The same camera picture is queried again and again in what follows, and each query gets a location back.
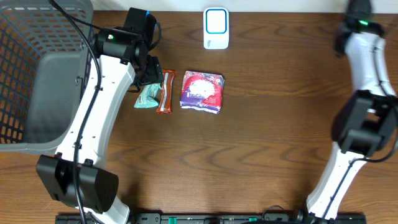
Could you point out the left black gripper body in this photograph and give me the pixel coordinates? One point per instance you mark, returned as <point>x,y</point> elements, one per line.
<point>152,72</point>

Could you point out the teal white snack wrapper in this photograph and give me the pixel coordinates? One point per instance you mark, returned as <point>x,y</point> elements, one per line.
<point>148,97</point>

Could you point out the brown orange candy bar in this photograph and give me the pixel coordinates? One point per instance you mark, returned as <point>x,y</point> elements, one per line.
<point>165,105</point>

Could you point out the red purple snack bag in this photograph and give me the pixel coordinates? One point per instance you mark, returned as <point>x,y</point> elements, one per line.
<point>202,92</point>

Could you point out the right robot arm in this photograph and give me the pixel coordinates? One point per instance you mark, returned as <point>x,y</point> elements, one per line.
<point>365,123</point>

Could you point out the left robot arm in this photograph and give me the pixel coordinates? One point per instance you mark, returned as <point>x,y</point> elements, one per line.
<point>75,175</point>

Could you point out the white barcode scanner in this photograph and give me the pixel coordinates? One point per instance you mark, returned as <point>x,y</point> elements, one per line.
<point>215,28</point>

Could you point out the grey plastic mesh basket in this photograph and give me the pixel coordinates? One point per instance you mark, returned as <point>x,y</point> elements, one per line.
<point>44,71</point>

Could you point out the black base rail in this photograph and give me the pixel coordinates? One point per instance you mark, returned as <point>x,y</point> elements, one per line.
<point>155,218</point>

